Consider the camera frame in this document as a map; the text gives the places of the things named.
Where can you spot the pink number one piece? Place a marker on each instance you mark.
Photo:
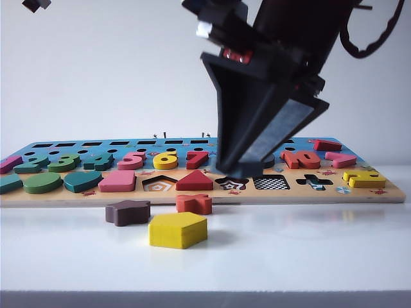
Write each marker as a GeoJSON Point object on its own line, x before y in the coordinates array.
{"type": "Point", "coordinates": [8, 165]}

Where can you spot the pink trapezoid block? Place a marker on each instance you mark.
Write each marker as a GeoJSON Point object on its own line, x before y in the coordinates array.
{"type": "Point", "coordinates": [115, 184]}

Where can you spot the green number three piece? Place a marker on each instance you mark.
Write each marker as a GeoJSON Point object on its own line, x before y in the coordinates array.
{"type": "Point", "coordinates": [64, 164]}

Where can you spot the dark blue number nine piece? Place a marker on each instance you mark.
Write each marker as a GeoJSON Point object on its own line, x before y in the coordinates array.
{"type": "Point", "coordinates": [269, 162]}

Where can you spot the pink angle sign piece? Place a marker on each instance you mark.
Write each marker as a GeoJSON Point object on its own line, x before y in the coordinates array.
{"type": "Point", "coordinates": [343, 162]}

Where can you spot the red number seven piece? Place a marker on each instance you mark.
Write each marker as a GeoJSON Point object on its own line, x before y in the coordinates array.
{"type": "Point", "coordinates": [196, 160]}

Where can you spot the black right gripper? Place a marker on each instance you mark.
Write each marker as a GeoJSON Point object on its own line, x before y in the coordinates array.
{"type": "Point", "coordinates": [298, 38]}

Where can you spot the orange cross block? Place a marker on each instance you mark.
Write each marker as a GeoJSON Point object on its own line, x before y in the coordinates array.
{"type": "Point", "coordinates": [192, 203]}

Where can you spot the teal semicircle block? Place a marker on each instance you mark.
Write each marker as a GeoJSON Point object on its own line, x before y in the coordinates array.
{"type": "Point", "coordinates": [82, 183]}

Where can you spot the red triangle block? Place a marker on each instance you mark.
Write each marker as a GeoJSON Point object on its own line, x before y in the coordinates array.
{"type": "Point", "coordinates": [194, 183]}

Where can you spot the dark blue square block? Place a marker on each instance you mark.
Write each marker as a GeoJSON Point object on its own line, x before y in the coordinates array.
{"type": "Point", "coordinates": [250, 170]}

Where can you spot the yellow number six piece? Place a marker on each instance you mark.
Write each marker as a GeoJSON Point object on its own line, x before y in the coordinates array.
{"type": "Point", "coordinates": [163, 165]}

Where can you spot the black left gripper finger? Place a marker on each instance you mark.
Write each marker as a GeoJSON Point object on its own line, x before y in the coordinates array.
{"type": "Point", "coordinates": [32, 4]}

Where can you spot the yellow sign piece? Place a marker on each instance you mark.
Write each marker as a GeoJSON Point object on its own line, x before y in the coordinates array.
{"type": "Point", "coordinates": [366, 183]}

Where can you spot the green oval block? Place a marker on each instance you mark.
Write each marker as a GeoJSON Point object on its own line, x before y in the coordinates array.
{"type": "Point", "coordinates": [41, 184]}

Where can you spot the red minus sign piece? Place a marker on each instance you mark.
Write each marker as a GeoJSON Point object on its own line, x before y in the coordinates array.
{"type": "Point", "coordinates": [327, 146]}

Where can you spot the colourful wooden puzzle board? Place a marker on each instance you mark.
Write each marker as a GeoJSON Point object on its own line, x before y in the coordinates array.
{"type": "Point", "coordinates": [289, 192]}

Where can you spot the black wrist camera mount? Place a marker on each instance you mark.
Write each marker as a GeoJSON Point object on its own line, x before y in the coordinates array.
{"type": "Point", "coordinates": [224, 19]}

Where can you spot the yellow pentagon block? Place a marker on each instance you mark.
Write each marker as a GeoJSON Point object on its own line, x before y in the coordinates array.
{"type": "Point", "coordinates": [176, 234]}

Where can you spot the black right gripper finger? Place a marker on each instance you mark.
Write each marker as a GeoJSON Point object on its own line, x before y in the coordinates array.
{"type": "Point", "coordinates": [231, 128]}

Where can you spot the pink number five piece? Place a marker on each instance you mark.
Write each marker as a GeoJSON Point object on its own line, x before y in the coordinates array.
{"type": "Point", "coordinates": [130, 165]}

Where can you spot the orange number ten piece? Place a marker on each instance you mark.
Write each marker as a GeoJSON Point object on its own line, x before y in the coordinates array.
{"type": "Point", "coordinates": [298, 161]}

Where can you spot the teal rectangle block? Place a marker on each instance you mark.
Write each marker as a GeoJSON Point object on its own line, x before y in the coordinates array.
{"type": "Point", "coordinates": [9, 185]}

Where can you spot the purple star block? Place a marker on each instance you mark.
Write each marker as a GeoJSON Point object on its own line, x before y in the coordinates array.
{"type": "Point", "coordinates": [128, 216]}

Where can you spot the dark teal number four piece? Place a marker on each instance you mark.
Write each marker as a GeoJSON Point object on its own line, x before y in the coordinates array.
{"type": "Point", "coordinates": [99, 164]}

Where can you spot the teal number two piece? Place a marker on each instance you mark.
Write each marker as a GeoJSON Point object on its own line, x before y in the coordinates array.
{"type": "Point", "coordinates": [32, 166]}

